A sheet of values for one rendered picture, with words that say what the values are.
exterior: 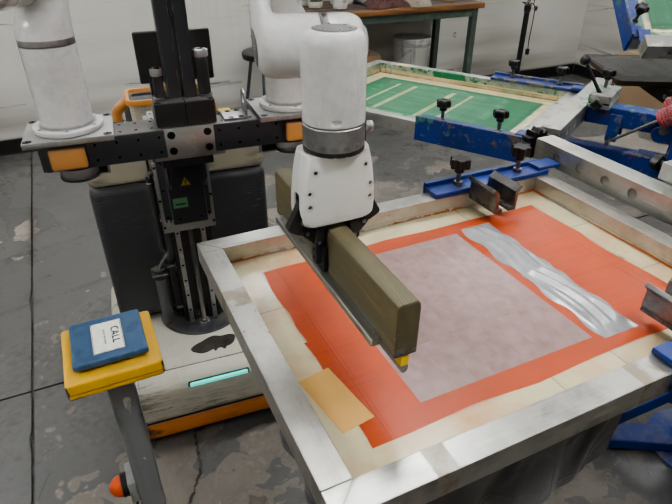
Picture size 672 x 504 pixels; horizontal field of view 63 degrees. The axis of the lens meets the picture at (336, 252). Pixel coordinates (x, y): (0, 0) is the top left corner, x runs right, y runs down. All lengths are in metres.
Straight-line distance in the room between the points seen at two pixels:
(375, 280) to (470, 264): 0.41
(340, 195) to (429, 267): 0.35
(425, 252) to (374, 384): 0.35
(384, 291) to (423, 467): 0.19
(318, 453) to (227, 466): 1.27
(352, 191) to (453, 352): 0.28
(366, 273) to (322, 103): 0.20
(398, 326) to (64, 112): 0.77
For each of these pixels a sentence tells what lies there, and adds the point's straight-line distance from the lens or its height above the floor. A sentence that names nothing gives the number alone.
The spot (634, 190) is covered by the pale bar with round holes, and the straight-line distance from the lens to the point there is 1.27.
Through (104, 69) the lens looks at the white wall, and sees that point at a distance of 4.49.
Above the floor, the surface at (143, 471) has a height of 0.69.
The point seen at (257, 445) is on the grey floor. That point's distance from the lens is 1.93.
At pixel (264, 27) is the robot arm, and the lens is 0.69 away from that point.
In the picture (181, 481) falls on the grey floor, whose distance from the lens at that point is 1.90.
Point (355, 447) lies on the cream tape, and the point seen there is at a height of 0.96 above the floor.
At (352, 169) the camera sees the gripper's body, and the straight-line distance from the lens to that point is 0.68.
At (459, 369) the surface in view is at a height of 0.96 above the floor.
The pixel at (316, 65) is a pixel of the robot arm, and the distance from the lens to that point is 0.62.
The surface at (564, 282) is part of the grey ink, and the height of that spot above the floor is 0.96.
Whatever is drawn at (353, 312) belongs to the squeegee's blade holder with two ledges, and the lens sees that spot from 0.68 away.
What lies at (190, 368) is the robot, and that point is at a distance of 1.81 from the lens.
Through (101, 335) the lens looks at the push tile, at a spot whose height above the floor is 0.97.
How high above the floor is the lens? 1.49
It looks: 32 degrees down
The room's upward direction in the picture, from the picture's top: straight up
